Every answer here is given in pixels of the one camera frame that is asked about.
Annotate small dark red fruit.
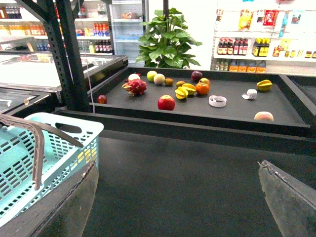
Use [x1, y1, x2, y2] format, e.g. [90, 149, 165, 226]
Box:
[97, 94, 108, 104]

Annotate yellow star fruit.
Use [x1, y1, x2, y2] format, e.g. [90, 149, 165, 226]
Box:
[257, 79, 273, 91]
[182, 83, 197, 95]
[175, 86, 188, 100]

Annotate glass top freezer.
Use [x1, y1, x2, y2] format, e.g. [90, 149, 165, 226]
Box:
[0, 53, 128, 114]

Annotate light blue plastic basket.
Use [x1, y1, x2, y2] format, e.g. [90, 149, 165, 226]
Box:
[0, 113, 104, 226]

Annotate orange persimmon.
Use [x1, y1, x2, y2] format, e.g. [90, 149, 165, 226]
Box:
[195, 82, 210, 95]

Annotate dark purple fruit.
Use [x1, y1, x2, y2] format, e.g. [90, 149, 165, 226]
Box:
[191, 71, 203, 82]

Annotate pink peach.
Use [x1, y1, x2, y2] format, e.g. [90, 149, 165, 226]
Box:
[254, 111, 274, 121]

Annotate pink dragon fruit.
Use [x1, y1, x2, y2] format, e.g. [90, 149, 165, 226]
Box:
[121, 79, 147, 96]

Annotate yellow mango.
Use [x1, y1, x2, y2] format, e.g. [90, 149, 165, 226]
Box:
[77, 148, 98, 163]

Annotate black fruit display tray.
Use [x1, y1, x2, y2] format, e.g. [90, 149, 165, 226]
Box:
[92, 67, 316, 137]

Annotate red yellow mango fruit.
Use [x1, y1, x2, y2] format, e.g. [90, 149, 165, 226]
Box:
[199, 78, 210, 86]

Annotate green apple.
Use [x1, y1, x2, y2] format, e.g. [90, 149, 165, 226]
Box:
[147, 71, 158, 82]

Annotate green potted plant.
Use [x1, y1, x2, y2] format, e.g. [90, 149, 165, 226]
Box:
[135, 8, 202, 69]

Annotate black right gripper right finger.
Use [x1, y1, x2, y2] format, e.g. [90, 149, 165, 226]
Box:
[258, 160, 316, 237]

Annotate black metal shelf post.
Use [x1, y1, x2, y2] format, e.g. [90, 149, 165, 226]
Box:
[17, 0, 91, 112]

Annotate white sauce bottle shelf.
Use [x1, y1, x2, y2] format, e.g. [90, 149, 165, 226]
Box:
[211, 0, 316, 77]

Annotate white onion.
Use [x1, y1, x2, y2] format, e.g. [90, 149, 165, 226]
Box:
[128, 73, 140, 81]

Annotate grey basket handle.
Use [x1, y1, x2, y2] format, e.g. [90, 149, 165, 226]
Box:
[0, 115, 44, 191]
[39, 123, 83, 148]

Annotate white tape roll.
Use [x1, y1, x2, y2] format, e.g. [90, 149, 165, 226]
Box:
[209, 95, 227, 108]

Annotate red apple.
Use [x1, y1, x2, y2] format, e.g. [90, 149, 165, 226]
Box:
[158, 95, 175, 111]

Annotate glass door fridge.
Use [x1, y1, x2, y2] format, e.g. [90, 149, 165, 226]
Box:
[109, 0, 149, 67]

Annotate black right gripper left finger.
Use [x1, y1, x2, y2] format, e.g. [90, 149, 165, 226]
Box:
[0, 162, 99, 237]

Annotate white drinks shelf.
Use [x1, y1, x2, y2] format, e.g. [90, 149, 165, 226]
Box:
[0, 0, 115, 56]

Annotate brown kiwi fruit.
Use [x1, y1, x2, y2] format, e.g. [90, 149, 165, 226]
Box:
[176, 80, 186, 88]
[164, 78, 174, 86]

